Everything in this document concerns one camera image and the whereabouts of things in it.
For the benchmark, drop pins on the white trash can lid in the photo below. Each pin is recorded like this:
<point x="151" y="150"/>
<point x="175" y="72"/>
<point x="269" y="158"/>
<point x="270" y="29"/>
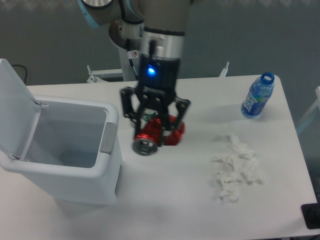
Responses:
<point x="19" y="113"/>

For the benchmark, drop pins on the blue plastic bottle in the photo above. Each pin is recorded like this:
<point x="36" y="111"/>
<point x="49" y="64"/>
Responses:
<point x="259" y="93"/>

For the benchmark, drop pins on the crumpled white tissue lower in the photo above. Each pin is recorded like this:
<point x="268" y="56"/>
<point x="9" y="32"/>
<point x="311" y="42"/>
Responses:
<point x="229" y="190"/>

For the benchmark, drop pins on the white metal frame bracket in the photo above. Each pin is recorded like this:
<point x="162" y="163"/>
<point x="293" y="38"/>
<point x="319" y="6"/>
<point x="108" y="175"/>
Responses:
<point x="111" y="75"/>

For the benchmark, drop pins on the crumpled white tissue upper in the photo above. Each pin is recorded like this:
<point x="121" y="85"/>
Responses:
<point x="242" y="160"/>

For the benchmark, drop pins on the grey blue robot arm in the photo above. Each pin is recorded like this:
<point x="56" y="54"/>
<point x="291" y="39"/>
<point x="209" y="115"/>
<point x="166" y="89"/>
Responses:
<point x="156" y="29"/>

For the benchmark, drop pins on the crumpled white tissue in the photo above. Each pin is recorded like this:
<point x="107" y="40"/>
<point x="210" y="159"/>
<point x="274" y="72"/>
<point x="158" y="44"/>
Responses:
<point x="242" y="160"/>
<point x="229" y="190"/>

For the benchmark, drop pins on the red soda can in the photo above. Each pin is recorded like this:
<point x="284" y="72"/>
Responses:
<point x="148" y="140"/>

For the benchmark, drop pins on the black device at edge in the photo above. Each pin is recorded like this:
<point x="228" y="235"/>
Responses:
<point x="311" y="215"/>

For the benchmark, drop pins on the clear green label bottle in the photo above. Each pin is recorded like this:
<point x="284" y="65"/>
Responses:
<point x="148" y="114"/>

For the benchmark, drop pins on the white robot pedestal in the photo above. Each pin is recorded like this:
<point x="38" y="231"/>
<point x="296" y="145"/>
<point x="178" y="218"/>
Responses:
<point x="127" y="60"/>

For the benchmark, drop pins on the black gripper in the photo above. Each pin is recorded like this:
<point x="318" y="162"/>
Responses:
<point x="156" y="90"/>

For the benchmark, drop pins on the white trash can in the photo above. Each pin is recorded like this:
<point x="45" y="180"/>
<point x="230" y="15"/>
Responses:
<point x="74" y="154"/>

